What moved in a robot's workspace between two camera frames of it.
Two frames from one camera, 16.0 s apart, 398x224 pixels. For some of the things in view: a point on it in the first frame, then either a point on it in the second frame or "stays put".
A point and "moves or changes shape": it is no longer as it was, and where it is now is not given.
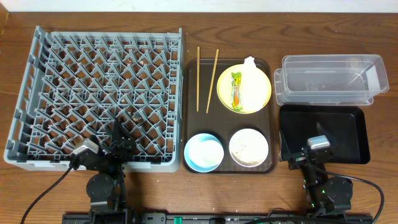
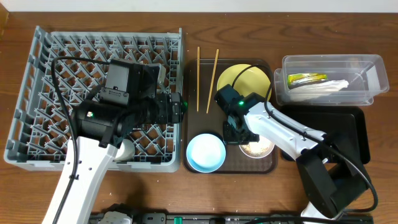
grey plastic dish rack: (79, 84) stays put
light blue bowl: (203, 152) stays put
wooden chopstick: (216, 58) stays put
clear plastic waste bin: (330, 79) stays put
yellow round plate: (244, 90) stays put
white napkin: (252, 86) to (316, 91)
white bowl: (249, 147) moves or changes shape
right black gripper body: (297, 162) to (233, 137)
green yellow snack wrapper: (236, 81) moves or changes shape
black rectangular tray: (346, 126) stays put
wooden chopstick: (198, 78) stays put
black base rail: (216, 218) stays put
